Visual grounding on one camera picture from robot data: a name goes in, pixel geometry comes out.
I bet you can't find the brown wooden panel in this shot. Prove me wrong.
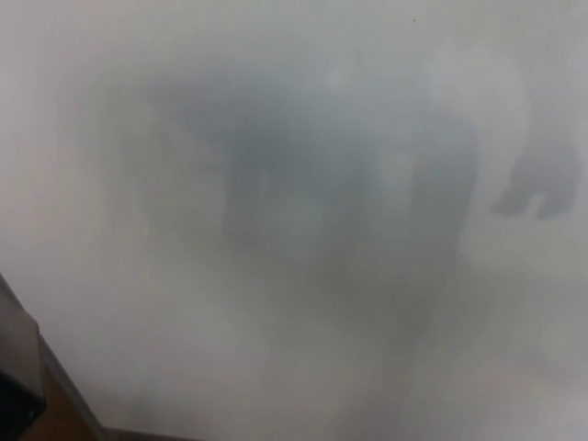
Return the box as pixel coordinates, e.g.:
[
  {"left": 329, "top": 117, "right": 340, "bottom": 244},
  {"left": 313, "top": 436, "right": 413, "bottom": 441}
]
[{"left": 17, "top": 374, "right": 91, "bottom": 441}]

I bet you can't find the black magnetic marker holder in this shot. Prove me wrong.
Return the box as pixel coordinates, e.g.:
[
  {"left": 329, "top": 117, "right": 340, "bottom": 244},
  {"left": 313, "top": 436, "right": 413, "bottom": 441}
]
[{"left": 0, "top": 271, "right": 49, "bottom": 421}]

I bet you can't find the white magnetic whiteboard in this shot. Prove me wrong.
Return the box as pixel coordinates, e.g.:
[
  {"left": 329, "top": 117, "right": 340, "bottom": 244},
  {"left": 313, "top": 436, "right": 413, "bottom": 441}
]
[{"left": 0, "top": 0, "right": 588, "bottom": 441}]

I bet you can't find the grey aluminium whiteboard frame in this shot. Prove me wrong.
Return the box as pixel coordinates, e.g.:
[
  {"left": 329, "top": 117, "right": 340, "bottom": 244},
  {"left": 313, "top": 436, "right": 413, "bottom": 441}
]
[{"left": 38, "top": 328, "right": 106, "bottom": 441}]

